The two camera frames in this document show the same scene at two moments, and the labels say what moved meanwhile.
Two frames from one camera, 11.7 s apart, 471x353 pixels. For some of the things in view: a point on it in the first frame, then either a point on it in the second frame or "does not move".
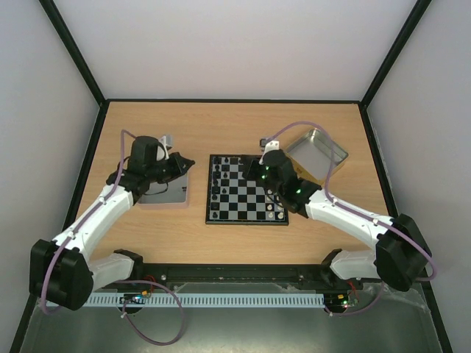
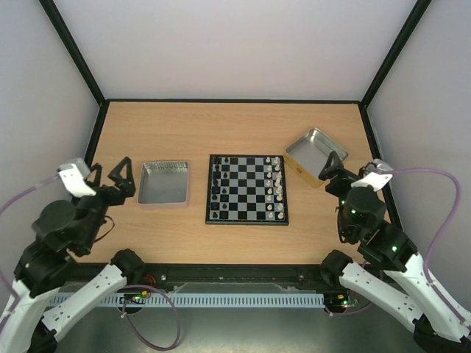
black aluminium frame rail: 236,276 does not move
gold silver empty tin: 310,155 does not move
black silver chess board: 232,198 does not move
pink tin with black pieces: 172,194 does not move
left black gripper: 179,170 to 128,188
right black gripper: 255,168 to 337,180
